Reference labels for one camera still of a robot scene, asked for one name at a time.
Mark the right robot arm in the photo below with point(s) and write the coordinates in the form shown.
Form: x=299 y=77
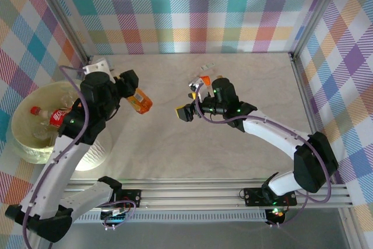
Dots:
x=274 y=135

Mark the clear bottle red label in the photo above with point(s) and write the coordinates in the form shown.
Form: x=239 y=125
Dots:
x=56 y=117

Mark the aluminium side rail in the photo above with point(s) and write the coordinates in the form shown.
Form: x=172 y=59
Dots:
x=303 y=94

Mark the green terminal control board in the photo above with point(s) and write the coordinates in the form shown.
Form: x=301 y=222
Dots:
x=113 y=219

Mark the aluminium frame post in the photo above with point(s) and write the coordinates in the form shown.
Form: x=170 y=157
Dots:
x=317 y=13
x=64 y=15

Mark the orange juice bottle yellow label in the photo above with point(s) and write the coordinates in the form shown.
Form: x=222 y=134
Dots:
x=142 y=103

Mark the cream plastic bin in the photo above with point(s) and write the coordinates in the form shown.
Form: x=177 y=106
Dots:
x=21 y=132

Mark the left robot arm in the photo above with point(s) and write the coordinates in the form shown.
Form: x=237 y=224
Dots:
x=64 y=167

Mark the small lit control board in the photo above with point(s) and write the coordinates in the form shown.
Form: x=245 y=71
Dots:
x=275 y=213

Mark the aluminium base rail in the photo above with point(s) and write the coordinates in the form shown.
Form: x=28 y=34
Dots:
x=189 y=193

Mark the small clear wrapper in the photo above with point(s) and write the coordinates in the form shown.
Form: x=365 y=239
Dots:
x=207 y=66

